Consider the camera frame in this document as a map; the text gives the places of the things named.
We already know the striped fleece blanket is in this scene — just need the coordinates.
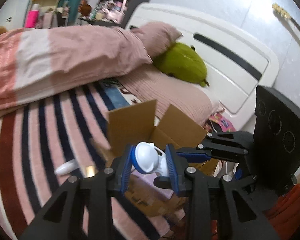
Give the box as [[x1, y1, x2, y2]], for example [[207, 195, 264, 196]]
[[0, 81, 186, 240]]

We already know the yellow top cabinet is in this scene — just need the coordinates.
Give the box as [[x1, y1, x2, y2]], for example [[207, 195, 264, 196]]
[[24, 0, 60, 24]]

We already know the cardboard box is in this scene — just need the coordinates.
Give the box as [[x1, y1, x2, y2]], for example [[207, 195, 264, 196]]
[[90, 99, 220, 217]]

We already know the white double-dome case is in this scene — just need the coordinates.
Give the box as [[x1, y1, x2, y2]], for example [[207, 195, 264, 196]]
[[131, 142, 169, 177]]

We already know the white oval object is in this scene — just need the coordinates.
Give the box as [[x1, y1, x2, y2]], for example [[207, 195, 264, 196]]
[[55, 159, 79, 176]]

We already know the pink pillow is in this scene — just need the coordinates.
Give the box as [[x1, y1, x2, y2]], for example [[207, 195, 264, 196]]
[[130, 22, 183, 59]]

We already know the brown plush toy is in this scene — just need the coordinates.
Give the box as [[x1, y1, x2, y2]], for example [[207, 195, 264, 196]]
[[78, 0, 92, 17]]

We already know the guitar neck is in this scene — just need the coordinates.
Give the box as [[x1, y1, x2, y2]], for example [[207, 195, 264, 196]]
[[272, 3, 300, 32]]

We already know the pink grey patchwork duvet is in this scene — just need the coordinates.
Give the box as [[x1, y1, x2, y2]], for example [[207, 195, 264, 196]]
[[0, 25, 151, 111]]

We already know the pink bag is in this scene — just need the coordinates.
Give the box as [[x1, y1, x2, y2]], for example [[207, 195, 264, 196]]
[[24, 4, 40, 28]]

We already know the white bed headboard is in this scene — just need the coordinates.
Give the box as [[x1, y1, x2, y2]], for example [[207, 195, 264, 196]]
[[126, 3, 279, 132]]

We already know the green plush toy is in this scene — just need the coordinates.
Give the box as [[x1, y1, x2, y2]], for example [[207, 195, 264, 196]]
[[153, 42, 210, 87]]

